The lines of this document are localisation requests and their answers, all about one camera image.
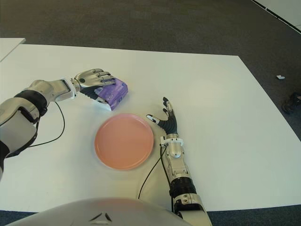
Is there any pink round plate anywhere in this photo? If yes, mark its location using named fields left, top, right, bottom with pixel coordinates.
left=94, top=113, right=155, bottom=170

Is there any silver robot torso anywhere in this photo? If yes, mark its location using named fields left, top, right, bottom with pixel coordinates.
left=4, top=197, right=189, bottom=226

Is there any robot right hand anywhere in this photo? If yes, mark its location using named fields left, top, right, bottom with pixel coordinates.
left=146, top=97, right=179, bottom=135

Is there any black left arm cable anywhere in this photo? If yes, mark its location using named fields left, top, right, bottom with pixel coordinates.
left=29, top=101, right=66, bottom=148

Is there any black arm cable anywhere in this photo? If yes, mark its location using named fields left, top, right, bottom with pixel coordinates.
left=29, top=101, right=66, bottom=148
left=137, top=143, right=167, bottom=198

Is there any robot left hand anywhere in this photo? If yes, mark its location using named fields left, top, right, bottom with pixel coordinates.
left=73, top=68, right=117, bottom=105

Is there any black shoe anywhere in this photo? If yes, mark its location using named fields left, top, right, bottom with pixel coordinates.
left=281, top=92, right=301, bottom=115

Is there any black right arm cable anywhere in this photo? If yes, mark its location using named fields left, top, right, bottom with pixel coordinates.
left=137, top=143, right=167, bottom=198

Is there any purple tissue paper pack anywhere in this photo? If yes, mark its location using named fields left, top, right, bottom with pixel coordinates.
left=94, top=79, right=129, bottom=112

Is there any adjacent white table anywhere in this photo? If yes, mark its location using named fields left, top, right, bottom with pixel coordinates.
left=0, top=37, right=26, bottom=61

